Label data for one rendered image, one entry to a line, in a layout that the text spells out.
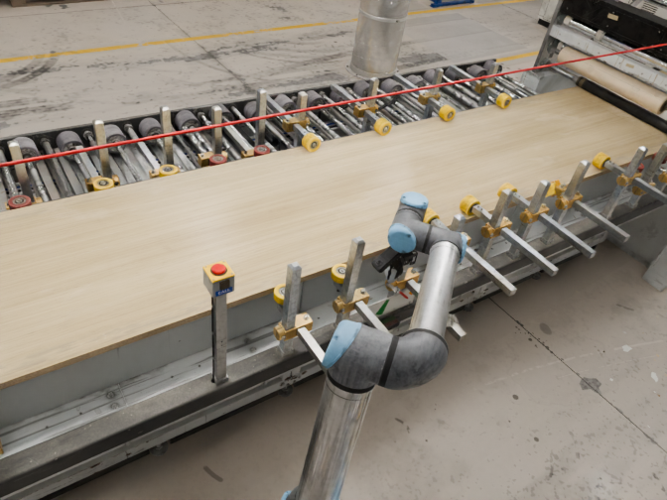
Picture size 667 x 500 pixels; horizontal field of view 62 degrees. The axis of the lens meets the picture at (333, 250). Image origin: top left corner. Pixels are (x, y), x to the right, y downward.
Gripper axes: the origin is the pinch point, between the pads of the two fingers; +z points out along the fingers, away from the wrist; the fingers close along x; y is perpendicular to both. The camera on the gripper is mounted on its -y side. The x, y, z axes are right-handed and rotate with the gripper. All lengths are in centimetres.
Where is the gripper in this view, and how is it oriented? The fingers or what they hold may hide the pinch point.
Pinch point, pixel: (388, 280)
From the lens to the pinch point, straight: 199.7
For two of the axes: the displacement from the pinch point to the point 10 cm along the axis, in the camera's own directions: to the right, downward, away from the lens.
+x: -5.4, -6.1, 5.8
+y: 8.3, -2.8, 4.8
